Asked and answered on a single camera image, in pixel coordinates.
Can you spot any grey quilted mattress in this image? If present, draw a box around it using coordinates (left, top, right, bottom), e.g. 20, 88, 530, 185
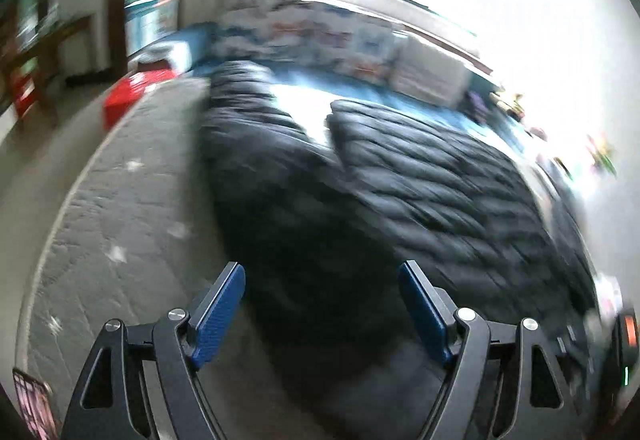
17, 78, 451, 440

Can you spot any large red plastic stool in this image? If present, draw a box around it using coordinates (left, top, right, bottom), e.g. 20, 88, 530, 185
102, 68, 179, 129

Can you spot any butterfly print pillow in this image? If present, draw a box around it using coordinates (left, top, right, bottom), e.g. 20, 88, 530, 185
310, 4, 407, 81
215, 0, 321, 65

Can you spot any purple toy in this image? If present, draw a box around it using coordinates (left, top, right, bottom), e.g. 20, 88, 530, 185
467, 91, 489, 121

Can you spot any blue sofa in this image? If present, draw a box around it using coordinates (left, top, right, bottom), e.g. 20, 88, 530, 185
165, 24, 526, 135

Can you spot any small red stool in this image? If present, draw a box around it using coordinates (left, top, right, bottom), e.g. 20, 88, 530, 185
10, 68, 40, 117

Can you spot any pink patterned phone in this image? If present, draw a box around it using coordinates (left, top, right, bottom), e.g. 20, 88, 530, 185
12, 367, 57, 440

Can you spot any wooden desk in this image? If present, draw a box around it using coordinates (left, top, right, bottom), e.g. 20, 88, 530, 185
5, 14, 97, 121

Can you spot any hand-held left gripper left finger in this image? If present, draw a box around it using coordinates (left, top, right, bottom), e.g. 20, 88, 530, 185
62, 261, 247, 440

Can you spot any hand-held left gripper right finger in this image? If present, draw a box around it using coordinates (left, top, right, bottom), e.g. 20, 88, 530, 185
398, 260, 576, 440

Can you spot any black puffer jacket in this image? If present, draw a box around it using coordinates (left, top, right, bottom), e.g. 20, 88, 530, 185
200, 60, 606, 440

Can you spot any brown bear plush toy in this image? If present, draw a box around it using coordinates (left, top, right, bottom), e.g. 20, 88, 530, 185
585, 134, 619, 177

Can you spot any grey pillow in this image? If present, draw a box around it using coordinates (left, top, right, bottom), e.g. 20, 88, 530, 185
392, 37, 473, 105

